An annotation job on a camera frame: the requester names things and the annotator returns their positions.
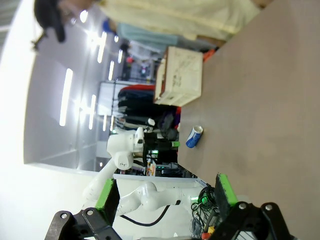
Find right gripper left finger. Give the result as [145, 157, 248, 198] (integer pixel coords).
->
[44, 177, 124, 240]

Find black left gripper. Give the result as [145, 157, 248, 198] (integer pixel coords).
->
[143, 133, 181, 151]

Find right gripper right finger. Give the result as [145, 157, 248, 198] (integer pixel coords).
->
[207, 172, 296, 240]

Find blue drink can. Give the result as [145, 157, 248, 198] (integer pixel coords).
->
[185, 125, 204, 149]

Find cream basket with brown rim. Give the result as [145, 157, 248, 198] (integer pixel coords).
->
[152, 46, 204, 108]

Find red emergency stop button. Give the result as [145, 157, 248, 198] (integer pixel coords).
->
[201, 224, 216, 240]

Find rack of dark garments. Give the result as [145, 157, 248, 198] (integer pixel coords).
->
[116, 84, 181, 131]

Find orange cloth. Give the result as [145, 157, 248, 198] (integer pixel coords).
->
[202, 49, 216, 62]

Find person in yellow shirt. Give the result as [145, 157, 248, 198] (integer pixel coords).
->
[98, 0, 263, 43]

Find tangled black cables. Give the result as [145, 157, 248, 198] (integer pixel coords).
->
[190, 185, 221, 236]

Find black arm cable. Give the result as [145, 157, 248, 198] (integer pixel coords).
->
[119, 199, 181, 227]

